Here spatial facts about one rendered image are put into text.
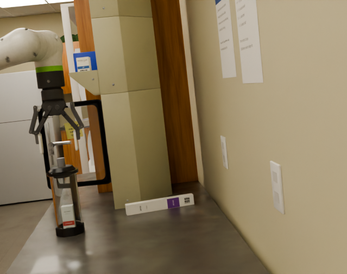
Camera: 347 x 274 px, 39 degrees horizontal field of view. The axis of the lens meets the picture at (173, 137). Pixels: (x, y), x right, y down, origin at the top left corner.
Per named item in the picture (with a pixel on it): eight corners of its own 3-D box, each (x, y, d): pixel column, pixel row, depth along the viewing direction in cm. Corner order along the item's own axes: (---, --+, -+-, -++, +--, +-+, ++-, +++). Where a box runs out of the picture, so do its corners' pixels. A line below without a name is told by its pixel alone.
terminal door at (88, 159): (111, 183, 232) (101, 98, 227) (48, 190, 233) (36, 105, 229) (112, 183, 232) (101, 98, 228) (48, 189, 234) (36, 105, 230)
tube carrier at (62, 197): (87, 223, 181) (79, 166, 178) (84, 231, 170) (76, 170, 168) (57, 227, 180) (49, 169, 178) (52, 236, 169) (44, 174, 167)
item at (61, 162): (77, 172, 178) (75, 154, 177) (74, 176, 169) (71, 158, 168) (51, 175, 177) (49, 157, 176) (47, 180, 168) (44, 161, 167)
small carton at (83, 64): (92, 71, 207) (90, 57, 207) (89, 71, 202) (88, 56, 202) (80, 73, 207) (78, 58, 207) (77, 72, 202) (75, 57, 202)
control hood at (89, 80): (104, 93, 229) (101, 72, 227) (100, 94, 196) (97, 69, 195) (79, 96, 228) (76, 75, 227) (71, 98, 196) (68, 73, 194)
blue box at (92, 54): (99, 72, 225) (97, 52, 224) (98, 71, 216) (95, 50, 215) (77, 74, 225) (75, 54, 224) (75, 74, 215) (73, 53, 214)
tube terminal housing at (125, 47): (169, 186, 236) (150, 23, 227) (175, 201, 204) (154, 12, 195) (117, 192, 234) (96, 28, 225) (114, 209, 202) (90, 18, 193)
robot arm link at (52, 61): (67, 29, 171) (39, 33, 174) (46, 26, 159) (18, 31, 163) (71, 70, 172) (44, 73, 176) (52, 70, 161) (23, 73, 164)
